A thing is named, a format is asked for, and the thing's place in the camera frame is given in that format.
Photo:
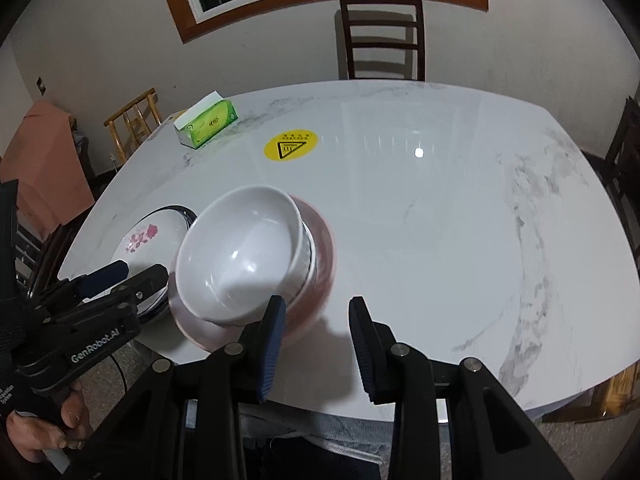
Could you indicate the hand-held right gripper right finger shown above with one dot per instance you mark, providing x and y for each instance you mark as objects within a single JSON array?
[{"x": 362, "y": 345}]

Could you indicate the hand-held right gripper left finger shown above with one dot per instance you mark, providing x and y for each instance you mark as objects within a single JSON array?
[{"x": 270, "y": 345}]

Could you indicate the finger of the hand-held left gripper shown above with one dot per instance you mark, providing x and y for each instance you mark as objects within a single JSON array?
[
  {"x": 107, "y": 272},
  {"x": 145, "y": 282}
]

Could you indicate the white rose print plate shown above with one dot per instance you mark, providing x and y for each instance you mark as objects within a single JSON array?
[{"x": 145, "y": 235}]

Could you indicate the large blue floral plate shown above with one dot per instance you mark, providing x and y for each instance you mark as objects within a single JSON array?
[{"x": 187, "y": 216}]

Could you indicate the large pink bowl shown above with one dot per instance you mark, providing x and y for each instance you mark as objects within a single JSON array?
[{"x": 321, "y": 270}]

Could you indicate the white ribbed bowl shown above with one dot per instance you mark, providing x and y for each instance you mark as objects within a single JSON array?
[{"x": 235, "y": 250}]

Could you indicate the white smooth small bowl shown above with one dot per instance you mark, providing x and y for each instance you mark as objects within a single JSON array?
[{"x": 311, "y": 255}]

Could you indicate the person's left hand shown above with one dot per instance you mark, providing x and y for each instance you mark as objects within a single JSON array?
[{"x": 40, "y": 432}]

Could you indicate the dark metal framed chair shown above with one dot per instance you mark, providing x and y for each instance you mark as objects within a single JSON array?
[{"x": 30, "y": 255}]

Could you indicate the person's grey pants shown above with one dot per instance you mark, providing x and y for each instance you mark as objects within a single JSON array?
[{"x": 310, "y": 445}]

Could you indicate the pink cloth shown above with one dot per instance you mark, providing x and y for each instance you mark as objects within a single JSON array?
[{"x": 45, "y": 175}]

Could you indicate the bamboo chair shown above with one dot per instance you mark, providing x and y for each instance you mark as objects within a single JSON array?
[
  {"x": 131, "y": 106},
  {"x": 607, "y": 392}
]

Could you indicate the green tissue pack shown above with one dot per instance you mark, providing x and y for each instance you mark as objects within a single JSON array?
[{"x": 210, "y": 122}]

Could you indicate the round yellow warning sticker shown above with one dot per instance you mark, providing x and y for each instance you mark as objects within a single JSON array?
[{"x": 291, "y": 147}]

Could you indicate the dark wooden side chair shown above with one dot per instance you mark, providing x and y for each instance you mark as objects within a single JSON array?
[{"x": 622, "y": 160}]

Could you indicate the dark wooden slatted chair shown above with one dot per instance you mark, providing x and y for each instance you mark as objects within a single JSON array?
[{"x": 382, "y": 7}]

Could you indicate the black wall switch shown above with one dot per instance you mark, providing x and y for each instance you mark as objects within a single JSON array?
[{"x": 41, "y": 85}]

